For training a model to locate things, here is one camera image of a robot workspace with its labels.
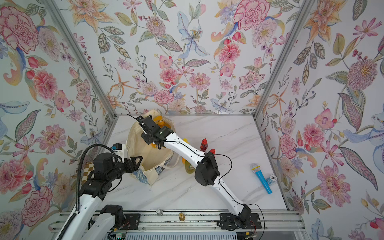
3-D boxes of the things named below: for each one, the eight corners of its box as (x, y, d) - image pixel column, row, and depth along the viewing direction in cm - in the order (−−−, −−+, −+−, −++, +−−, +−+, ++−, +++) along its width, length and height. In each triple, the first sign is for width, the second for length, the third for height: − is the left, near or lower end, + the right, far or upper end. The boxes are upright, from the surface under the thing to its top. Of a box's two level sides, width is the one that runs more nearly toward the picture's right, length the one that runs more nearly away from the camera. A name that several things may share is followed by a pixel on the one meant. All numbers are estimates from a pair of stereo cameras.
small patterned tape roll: (263, 183, 89) (269, 178, 83) (266, 178, 91) (271, 173, 85) (270, 187, 88) (275, 183, 82) (272, 182, 90) (278, 177, 84)
